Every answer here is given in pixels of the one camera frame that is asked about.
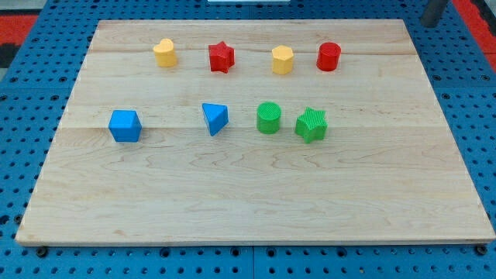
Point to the red star block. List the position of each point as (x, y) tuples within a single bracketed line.
[(221, 57)]

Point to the yellow heart block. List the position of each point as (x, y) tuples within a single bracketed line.
[(164, 53)]

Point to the wooden board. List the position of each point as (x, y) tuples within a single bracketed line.
[(388, 171)]

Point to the green star block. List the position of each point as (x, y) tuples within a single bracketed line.
[(311, 125)]

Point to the yellow hexagon block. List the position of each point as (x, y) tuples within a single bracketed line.
[(282, 59)]

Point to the green cylinder block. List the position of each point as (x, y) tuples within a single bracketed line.
[(268, 117)]

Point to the blue cube block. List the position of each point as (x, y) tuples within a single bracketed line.
[(125, 126)]

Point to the blue triangle block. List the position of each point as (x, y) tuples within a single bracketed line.
[(216, 117)]

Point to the red cylinder block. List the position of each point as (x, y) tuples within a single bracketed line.
[(328, 56)]

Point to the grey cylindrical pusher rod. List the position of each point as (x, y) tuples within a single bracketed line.
[(432, 13)]

